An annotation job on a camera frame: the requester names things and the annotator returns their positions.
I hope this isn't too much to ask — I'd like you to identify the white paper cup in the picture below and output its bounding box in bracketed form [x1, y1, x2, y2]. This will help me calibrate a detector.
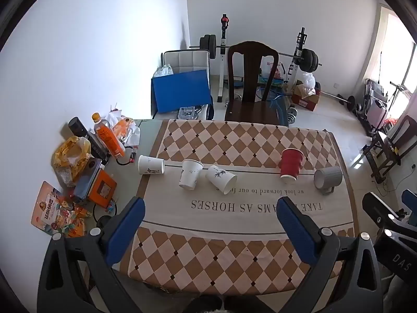
[205, 165, 238, 194]
[138, 155, 165, 176]
[178, 159, 204, 190]

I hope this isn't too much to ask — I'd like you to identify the brown checkered tablecloth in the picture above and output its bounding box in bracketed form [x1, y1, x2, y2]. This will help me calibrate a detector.
[119, 119, 359, 296]

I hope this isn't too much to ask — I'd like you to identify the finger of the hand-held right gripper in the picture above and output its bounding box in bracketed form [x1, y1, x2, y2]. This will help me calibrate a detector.
[401, 189, 417, 227]
[362, 192, 409, 235]

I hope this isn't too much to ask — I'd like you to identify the black cable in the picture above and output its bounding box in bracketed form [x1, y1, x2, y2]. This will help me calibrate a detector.
[114, 149, 138, 167]

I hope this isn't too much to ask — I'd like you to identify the blue board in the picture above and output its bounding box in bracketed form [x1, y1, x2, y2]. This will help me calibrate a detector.
[152, 69, 212, 114]

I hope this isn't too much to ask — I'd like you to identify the red cardboard box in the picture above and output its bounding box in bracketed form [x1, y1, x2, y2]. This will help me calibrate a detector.
[291, 85, 321, 112]

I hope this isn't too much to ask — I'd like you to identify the yellow plastic bag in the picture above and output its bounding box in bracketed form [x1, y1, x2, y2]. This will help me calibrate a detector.
[53, 136, 92, 187]

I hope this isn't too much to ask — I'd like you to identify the red paper cup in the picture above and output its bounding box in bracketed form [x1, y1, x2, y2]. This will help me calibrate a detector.
[280, 148, 304, 184]

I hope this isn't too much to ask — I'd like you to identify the clear plastic tray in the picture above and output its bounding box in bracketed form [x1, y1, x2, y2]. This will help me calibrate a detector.
[178, 106, 199, 120]

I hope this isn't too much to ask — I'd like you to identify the grey mug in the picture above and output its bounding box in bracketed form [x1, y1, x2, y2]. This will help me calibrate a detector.
[313, 166, 343, 196]

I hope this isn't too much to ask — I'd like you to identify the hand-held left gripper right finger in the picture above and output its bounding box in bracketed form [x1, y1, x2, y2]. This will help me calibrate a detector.
[277, 196, 383, 313]

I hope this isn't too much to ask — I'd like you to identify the white orange plastic bag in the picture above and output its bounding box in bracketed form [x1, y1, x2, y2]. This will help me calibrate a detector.
[104, 109, 142, 148]

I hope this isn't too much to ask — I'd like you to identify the white red-print plastic bag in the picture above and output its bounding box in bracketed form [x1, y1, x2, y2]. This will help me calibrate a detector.
[260, 55, 285, 79]

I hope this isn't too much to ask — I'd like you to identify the black cylinder flask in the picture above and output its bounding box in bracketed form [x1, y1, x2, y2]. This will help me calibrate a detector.
[68, 117, 110, 164]

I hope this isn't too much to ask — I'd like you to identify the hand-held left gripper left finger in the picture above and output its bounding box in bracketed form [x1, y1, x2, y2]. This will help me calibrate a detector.
[37, 196, 146, 313]

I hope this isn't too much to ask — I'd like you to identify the grey padded chair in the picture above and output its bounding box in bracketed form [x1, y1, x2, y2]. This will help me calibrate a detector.
[161, 49, 216, 121]

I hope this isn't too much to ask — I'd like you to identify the clear plastic bag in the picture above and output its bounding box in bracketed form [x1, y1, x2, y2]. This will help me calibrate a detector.
[153, 65, 175, 78]

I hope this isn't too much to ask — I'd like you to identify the pink folded stroller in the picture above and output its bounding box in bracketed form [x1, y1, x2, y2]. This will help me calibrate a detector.
[362, 78, 392, 131]

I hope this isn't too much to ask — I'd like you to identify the colourful snack packet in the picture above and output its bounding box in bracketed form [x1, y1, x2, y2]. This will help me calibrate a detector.
[31, 181, 88, 237]

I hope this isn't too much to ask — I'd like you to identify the dark wooden side chair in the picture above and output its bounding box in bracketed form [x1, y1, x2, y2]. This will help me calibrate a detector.
[371, 115, 417, 184]

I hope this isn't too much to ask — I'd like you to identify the grey flat device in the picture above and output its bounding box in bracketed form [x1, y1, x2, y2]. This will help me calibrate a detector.
[74, 157, 106, 200]

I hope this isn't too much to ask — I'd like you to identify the small black barbell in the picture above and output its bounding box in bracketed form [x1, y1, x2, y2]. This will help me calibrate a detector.
[319, 92, 357, 107]

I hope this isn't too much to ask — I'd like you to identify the orange drink bottle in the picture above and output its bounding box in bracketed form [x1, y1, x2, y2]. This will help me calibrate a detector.
[91, 112, 126, 159]

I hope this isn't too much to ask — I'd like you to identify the white barbell rack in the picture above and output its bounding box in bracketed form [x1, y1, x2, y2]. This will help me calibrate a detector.
[217, 14, 308, 104]

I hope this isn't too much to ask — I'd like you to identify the orange box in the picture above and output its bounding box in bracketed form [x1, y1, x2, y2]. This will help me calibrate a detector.
[87, 170, 117, 208]

